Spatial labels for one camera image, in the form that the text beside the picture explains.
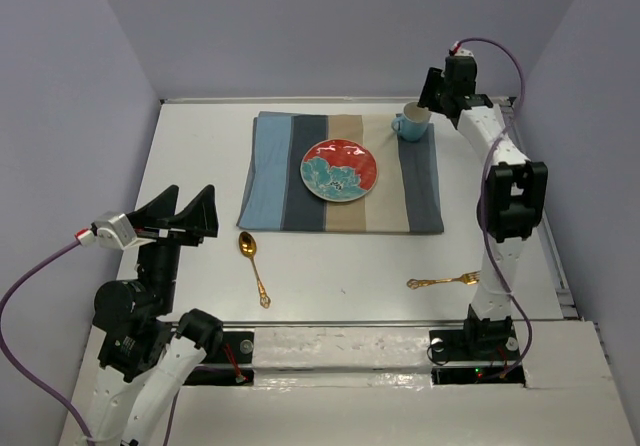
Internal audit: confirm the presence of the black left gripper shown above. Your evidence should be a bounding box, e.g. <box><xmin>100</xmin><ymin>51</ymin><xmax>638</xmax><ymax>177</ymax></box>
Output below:
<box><xmin>130</xmin><ymin>181</ymin><xmax>221</xmax><ymax>311</ymax></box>

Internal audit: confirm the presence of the light blue mug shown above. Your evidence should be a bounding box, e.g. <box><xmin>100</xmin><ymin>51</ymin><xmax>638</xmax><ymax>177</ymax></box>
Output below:
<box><xmin>391</xmin><ymin>102</ymin><xmax>431</xmax><ymax>142</ymax></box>

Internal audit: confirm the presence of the gold spoon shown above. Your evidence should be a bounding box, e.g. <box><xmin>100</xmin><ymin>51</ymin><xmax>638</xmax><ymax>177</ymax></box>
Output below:
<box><xmin>238</xmin><ymin>231</ymin><xmax>271</xmax><ymax>309</ymax></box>

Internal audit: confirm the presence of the red floral ceramic plate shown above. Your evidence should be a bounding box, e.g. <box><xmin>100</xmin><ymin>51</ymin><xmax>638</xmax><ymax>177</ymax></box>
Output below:
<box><xmin>300</xmin><ymin>138</ymin><xmax>379</xmax><ymax>203</ymax></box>

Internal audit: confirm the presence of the striped blue beige placemat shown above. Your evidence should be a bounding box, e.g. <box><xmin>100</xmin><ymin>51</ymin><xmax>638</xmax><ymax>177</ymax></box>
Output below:
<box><xmin>237</xmin><ymin>111</ymin><xmax>444</xmax><ymax>235</ymax></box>

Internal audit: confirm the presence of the gold fork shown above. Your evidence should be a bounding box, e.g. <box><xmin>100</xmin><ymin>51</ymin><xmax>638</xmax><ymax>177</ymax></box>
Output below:
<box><xmin>406</xmin><ymin>271</ymin><xmax>480</xmax><ymax>290</ymax></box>

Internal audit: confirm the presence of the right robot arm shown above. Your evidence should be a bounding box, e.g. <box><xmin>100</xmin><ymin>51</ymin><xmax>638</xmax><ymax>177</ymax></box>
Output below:
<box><xmin>218</xmin><ymin>53</ymin><xmax>548</xmax><ymax>361</ymax></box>

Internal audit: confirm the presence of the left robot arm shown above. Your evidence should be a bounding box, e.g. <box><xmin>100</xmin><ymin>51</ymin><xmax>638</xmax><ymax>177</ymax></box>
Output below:
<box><xmin>78</xmin><ymin>185</ymin><xmax>223</xmax><ymax>445</ymax></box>

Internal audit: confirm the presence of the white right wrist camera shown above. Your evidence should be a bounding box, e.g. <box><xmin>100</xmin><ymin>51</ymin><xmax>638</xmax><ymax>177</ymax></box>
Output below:
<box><xmin>448</xmin><ymin>41</ymin><xmax>473</xmax><ymax>57</ymax></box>

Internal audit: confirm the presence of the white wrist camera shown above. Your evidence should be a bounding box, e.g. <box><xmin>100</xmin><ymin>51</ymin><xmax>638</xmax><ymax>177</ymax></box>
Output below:
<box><xmin>448</xmin><ymin>41</ymin><xmax>473</xmax><ymax>57</ymax></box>
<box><xmin>91</xmin><ymin>212</ymin><xmax>137</xmax><ymax>250</ymax></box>

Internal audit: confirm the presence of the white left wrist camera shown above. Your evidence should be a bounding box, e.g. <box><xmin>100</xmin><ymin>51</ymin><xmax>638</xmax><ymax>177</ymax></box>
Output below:
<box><xmin>91</xmin><ymin>212</ymin><xmax>137</xmax><ymax>250</ymax></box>

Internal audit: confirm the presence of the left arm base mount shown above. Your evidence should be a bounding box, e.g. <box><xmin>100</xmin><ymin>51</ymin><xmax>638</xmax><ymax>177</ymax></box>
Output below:
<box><xmin>185</xmin><ymin>329</ymin><xmax>255</xmax><ymax>387</ymax></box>

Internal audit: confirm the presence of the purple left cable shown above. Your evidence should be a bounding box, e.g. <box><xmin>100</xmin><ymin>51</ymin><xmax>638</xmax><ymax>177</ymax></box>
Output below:
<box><xmin>0</xmin><ymin>228</ymin><xmax>176</xmax><ymax>446</ymax></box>

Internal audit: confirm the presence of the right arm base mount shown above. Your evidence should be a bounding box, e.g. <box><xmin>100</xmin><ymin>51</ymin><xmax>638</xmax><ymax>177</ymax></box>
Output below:
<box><xmin>426</xmin><ymin>329</ymin><xmax>526</xmax><ymax>386</ymax></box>

